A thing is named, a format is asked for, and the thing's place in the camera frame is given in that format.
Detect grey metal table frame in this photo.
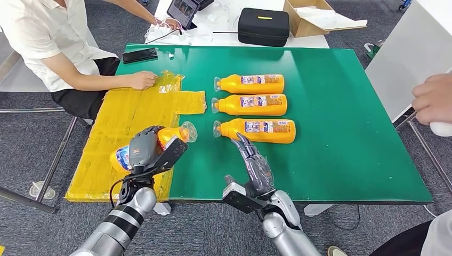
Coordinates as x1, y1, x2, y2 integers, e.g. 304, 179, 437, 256
0, 31, 81, 214

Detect black smartphone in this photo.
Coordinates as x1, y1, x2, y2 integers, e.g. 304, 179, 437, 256
122, 47, 159, 65

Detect person's right hand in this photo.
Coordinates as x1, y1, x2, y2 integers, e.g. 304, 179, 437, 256
128, 70, 158, 90

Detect black carrying case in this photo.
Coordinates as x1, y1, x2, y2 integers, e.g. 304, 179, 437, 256
237, 7, 290, 47

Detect green plastic object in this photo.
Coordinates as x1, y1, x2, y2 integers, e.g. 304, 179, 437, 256
364, 39, 385, 60

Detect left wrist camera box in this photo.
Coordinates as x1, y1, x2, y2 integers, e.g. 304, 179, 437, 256
147, 135, 189, 174

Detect orange detergent bottle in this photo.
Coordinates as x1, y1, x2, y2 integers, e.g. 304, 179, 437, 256
109, 121, 198, 174
213, 118, 296, 145
213, 74, 285, 95
211, 93, 288, 117

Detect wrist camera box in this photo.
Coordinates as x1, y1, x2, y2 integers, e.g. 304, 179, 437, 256
221, 182, 269, 214
147, 135, 189, 174

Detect brown cardboard box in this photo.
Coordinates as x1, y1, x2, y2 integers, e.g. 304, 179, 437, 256
283, 0, 368, 38

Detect white foam sheet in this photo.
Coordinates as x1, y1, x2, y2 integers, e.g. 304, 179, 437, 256
295, 6, 368, 31

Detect white table with metal legs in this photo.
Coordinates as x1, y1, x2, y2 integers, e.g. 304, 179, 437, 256
365, 0, 452, 195

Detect clear plastic lid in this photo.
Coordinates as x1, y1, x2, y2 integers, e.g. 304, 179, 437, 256
29, 181, 57, 199

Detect black cable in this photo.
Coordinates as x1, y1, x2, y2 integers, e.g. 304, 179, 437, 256
145, 29, 183, 45

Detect white cable bundle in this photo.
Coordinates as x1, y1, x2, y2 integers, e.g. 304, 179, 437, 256
144, 17, 194, 45

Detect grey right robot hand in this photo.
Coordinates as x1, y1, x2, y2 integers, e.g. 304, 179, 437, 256
224, 132, 276, 198

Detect yellow taped cardboard mat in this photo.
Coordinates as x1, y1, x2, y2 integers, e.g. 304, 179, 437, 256
64, 70, 207, 203

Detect white rounded object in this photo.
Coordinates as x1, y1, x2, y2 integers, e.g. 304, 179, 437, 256
429, 121, 452, 138

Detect black device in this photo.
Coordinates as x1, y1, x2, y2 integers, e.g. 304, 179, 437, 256
192, 0, 215, 11

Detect person's left hand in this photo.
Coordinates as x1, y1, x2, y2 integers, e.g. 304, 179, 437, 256
157, 18, 182, 32

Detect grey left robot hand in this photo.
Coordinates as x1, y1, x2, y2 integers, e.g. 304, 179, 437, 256
128, 125, 167, 170

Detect black tablet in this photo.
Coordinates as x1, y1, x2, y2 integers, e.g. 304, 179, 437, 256
166, 0, 200, 31

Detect person's hand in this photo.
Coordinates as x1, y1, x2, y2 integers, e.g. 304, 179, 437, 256
411, 72, 452, 126

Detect white table foot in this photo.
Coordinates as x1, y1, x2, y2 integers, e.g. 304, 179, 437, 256
303, 204, 333, 217

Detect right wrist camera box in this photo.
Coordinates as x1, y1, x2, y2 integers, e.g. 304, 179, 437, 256
221, 182, 269, 214

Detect person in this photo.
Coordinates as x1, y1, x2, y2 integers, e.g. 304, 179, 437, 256
326, 210, 452, 256
0, 0, 182, 121

